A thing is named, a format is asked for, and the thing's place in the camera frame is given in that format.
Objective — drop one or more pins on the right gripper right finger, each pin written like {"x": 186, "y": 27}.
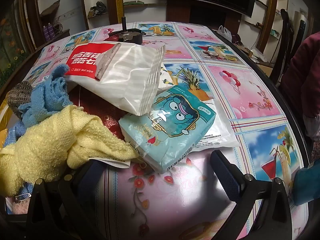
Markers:
{"x": 230, "y": 177}

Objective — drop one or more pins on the teal cartoon tissue pack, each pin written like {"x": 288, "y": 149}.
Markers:
{"x": 176, "y": 123}

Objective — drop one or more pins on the blue towel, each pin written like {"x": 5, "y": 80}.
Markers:
{"x": 46, "y": 99}

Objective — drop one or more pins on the white flat packet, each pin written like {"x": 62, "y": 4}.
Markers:
{"x": 220, "y": 133}

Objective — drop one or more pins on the purple bottles pair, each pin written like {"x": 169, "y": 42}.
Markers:
{"x": 48, "y": 31}

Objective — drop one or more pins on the white lemon print packet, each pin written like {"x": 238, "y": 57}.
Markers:
{"x": 165, "y": 80}

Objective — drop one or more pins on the white red wet wipe pack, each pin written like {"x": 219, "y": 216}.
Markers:
{"x": 124, "y": 74}

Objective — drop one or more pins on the yellow towel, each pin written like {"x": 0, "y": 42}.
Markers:
{"x": 68, "y": 138}

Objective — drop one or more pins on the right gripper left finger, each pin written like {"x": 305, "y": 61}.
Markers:
{"x": 81, "y": 186}

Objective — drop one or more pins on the brown knitted cloth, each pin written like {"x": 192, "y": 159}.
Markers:
{"x": 19, "y": 95}

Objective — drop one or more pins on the white plastic bag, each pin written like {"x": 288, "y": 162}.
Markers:
{"x": 225, "y": 33}

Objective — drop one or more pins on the dark wooden chair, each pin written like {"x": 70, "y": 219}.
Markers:
{"x": 287, "y": 48}

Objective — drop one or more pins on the colourful patterned tablecloth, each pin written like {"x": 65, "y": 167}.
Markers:
{"x": 188, "y": 202}

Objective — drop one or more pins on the red foil packet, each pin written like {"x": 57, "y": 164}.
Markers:
{"x": 95, "y": 105}

